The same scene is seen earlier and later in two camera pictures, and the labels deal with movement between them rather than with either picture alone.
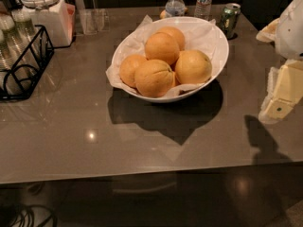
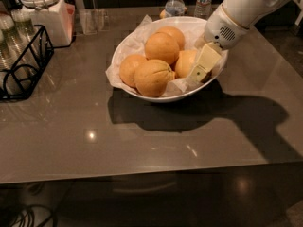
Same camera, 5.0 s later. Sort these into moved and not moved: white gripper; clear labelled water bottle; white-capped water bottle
Moved: white gripper
Not moved: clear labelled water bottle; white-capped water bottle
